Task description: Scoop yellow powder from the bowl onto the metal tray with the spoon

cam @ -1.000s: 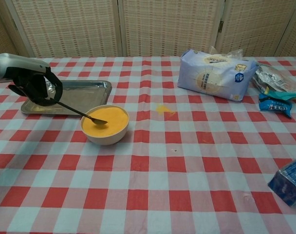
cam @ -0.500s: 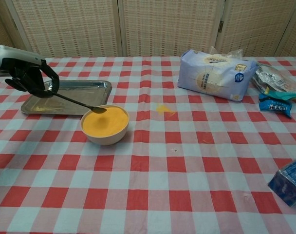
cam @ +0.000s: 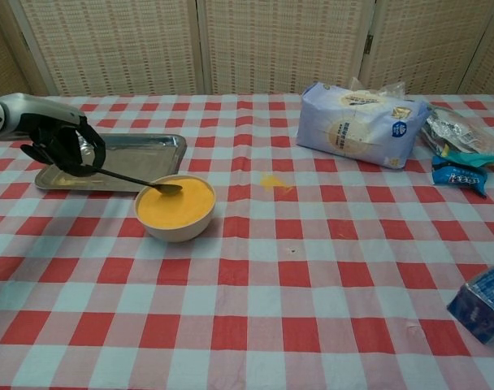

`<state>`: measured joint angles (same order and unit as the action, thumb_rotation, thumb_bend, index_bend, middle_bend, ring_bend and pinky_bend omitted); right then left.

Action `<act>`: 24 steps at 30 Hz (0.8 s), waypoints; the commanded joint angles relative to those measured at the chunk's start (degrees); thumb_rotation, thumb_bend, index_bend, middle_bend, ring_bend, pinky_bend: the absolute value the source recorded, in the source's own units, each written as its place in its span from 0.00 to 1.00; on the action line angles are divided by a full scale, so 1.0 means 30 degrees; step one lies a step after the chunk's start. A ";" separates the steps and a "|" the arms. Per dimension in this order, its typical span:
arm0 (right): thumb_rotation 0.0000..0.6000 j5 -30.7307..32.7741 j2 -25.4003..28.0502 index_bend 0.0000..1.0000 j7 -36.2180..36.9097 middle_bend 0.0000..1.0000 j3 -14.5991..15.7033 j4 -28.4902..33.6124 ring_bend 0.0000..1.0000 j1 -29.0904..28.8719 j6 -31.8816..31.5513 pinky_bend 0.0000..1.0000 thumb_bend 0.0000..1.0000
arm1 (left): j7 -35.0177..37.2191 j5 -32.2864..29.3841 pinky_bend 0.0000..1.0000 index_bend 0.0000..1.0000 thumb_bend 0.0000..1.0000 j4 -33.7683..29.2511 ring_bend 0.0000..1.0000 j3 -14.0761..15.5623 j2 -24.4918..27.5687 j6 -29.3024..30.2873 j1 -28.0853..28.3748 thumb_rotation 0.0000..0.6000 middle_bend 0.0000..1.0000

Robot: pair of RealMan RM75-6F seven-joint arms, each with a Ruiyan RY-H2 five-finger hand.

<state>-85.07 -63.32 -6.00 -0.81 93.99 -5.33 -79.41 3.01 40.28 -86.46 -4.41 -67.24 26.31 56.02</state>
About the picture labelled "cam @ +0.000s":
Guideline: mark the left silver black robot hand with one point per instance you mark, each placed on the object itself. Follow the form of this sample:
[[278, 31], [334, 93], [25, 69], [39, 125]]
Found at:
[[56, 142]]

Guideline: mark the metal spoon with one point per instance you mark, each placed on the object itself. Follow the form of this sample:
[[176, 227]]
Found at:
[[170, 189]]

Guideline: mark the rectangular stainless steel tray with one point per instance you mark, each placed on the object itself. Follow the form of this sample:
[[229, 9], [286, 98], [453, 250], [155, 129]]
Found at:
[[141, 158]]

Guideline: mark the bowl of yellow powder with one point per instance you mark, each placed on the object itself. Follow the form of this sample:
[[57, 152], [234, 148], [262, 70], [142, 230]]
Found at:
[[182, 213]]

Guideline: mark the yellow powder spill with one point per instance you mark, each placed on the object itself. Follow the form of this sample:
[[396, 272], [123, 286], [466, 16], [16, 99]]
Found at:
[[271, 181]]

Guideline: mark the beige woven folding screen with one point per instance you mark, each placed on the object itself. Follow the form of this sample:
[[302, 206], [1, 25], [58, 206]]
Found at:
[[271, 44]]

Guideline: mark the red white checkered tablecloth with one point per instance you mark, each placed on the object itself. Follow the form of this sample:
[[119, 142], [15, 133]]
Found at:
[[247, 292]]

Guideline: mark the light purple food bag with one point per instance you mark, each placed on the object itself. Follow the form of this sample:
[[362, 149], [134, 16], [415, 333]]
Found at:
[[352, 130]]

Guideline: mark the clear beige bread packet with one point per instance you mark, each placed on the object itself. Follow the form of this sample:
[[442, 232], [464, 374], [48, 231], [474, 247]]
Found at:
[[358, 85]]

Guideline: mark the teal clear snack bag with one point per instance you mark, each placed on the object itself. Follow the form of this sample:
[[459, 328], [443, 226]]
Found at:
[[454, 130]]

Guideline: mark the small blue snack packet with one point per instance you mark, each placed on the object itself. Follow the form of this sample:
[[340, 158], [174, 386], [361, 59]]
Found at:
[[458, 177]]

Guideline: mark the long blue biscuit package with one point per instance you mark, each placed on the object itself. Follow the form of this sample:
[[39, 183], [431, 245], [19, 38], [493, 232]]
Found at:
[[482, 308]]

